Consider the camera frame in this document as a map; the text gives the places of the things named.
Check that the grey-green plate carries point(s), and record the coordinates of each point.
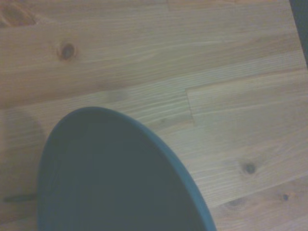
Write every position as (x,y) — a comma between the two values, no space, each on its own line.
(115,178)

